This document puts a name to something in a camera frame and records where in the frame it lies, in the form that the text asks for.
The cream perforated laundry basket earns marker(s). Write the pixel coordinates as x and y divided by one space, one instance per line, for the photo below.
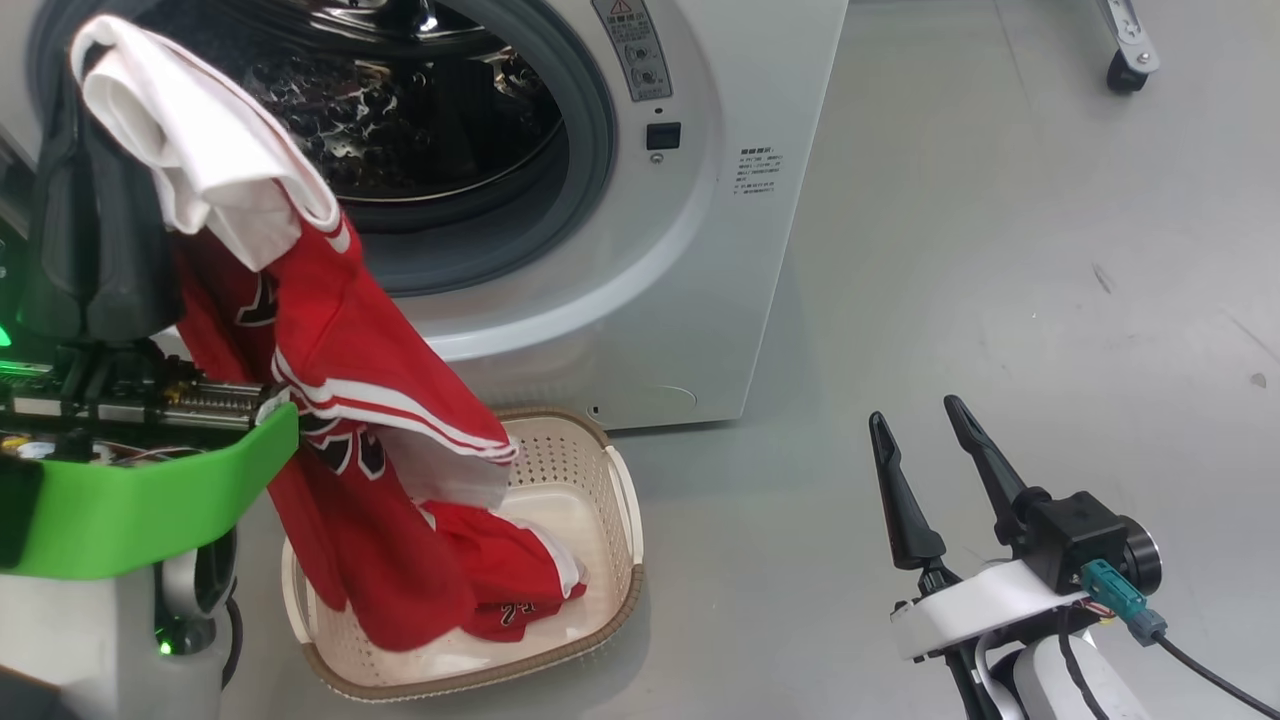
600 500

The grey metal leg with caster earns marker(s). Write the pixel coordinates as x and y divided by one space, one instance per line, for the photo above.
1130 50

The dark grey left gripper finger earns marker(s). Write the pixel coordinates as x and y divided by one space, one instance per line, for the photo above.
130 270
60 250

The red and white jersey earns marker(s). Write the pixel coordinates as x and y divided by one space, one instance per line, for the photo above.
340 340

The small black text sticker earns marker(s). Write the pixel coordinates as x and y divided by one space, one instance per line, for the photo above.
758 172

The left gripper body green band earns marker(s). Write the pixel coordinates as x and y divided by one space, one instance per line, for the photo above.
130 500

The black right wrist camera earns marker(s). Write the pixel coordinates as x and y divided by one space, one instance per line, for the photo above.
1075 525

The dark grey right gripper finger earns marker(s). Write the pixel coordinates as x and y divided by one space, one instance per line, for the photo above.
990 470
908 510

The white front-load washing machine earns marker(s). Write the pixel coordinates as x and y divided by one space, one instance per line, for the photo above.
700 300

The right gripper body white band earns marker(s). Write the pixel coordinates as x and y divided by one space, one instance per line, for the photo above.
990 605

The grey warning label sticker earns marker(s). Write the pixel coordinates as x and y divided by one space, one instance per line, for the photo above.
632 50

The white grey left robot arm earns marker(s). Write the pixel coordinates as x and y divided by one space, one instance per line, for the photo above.
90 650

